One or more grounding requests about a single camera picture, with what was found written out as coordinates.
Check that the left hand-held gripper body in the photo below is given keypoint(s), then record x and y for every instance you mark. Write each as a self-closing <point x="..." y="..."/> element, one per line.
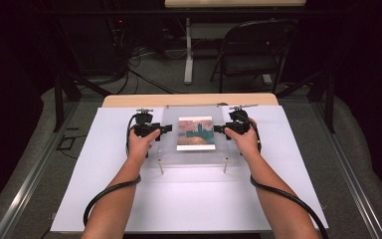
<point x="144" y="124"/>

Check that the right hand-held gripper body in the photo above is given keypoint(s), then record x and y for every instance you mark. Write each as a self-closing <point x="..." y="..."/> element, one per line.
<point x="239" y="124"/>

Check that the clear acrylic photo frame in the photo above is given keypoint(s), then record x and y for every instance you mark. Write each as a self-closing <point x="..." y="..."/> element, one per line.
<point x="169" y="156"/>

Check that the painting print card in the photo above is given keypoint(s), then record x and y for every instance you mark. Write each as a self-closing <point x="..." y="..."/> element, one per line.
<point x="195" y="132"/>

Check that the person's right hand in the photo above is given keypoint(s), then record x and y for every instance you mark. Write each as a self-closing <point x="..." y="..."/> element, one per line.
<point x="247" y="142"/>

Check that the person's left hand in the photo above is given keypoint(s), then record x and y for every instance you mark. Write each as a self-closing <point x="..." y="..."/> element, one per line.
<point x="139" y="146"/>

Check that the wooden table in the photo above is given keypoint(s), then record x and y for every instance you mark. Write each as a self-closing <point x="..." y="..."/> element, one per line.
<point x="192" y="99"/>

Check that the black folding chair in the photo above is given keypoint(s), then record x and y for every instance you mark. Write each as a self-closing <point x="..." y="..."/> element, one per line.
<point x="252" y="64"/>

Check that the white table board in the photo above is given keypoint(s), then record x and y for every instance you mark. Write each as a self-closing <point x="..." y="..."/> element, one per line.
<point x="195" y="205"/>

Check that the white-legged desk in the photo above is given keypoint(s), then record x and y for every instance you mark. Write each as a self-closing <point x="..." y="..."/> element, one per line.
<point x="188" y="49"/>

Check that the black metal stand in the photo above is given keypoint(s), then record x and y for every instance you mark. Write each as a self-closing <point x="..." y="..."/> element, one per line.
<point x="329" y="99"/>
<point x="59" y="99"/>

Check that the dark equipment cabinet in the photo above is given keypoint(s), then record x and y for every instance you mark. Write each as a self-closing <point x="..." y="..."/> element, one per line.
<point x="89" y="43"/>

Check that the aluminium floor rail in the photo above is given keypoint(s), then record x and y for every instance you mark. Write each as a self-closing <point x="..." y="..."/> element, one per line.
<point x="351" y="179"/>
<point x="30" y="186"/>

